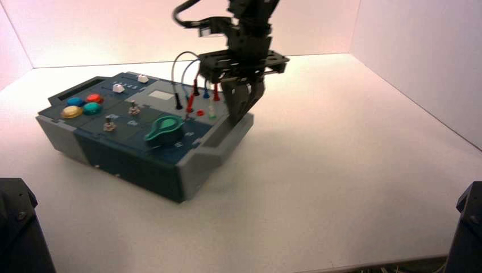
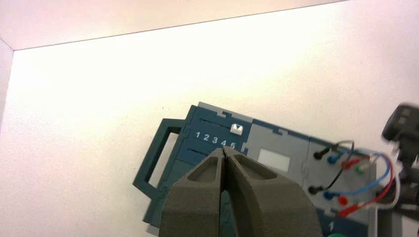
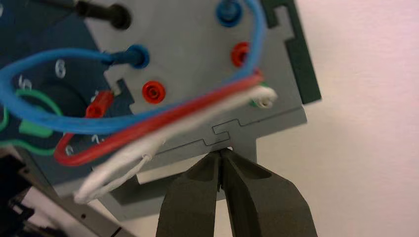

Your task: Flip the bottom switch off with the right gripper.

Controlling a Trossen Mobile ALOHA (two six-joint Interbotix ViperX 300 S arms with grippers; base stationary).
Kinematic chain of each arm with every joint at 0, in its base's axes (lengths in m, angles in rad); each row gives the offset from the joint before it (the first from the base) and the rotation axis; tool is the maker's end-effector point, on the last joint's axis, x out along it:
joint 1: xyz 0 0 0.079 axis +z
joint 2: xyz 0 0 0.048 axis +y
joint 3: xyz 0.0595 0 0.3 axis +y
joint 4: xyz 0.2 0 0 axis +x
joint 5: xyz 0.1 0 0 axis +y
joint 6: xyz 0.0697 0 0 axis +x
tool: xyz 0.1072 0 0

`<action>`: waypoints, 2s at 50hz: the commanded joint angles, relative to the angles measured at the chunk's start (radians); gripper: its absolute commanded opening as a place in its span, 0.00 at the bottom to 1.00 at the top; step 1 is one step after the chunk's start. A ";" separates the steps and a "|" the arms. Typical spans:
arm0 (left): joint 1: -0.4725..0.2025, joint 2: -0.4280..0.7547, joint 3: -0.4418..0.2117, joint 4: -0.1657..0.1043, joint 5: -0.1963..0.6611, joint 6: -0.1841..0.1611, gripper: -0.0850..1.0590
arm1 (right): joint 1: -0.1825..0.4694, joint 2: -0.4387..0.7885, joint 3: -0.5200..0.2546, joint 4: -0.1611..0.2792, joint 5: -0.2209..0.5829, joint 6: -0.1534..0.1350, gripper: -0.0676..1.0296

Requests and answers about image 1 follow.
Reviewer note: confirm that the red round push button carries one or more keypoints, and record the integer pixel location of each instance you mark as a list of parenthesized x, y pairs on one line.
[(94, 98)]

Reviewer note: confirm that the white rectangular display window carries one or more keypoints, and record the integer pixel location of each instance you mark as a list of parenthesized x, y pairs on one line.
[(161, 95)]

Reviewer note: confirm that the yellow round push button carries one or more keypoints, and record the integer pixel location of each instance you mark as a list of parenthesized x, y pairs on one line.
[(71, 112)]

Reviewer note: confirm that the blue round push button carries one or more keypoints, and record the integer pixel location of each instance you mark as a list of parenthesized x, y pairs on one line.
[(75, 101)]

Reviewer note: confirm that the grey and teal control box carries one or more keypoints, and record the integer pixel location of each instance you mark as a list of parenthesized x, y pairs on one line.
[(131, 173)]

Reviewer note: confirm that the green round push button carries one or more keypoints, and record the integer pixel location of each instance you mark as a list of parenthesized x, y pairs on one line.
[(92, 108)]

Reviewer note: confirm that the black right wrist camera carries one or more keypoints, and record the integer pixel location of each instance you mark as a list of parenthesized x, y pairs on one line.
[(212, 28)]

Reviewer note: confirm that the white slider knob blue triangle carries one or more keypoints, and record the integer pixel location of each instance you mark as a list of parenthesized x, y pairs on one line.
[(142, 78), (118, 88)]

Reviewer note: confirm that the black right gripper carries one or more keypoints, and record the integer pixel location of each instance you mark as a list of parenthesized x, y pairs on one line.
[(244, 60)]

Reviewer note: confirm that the silver metal toggle switch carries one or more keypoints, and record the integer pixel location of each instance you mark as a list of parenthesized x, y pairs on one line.
[(109, 125), (133, 109)]

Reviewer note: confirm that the green banana socket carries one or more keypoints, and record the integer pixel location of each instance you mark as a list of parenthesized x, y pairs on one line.
[(212, 117)]

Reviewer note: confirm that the green rotary selector knob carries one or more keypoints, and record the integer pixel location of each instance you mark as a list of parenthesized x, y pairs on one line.
[(164, 132)]

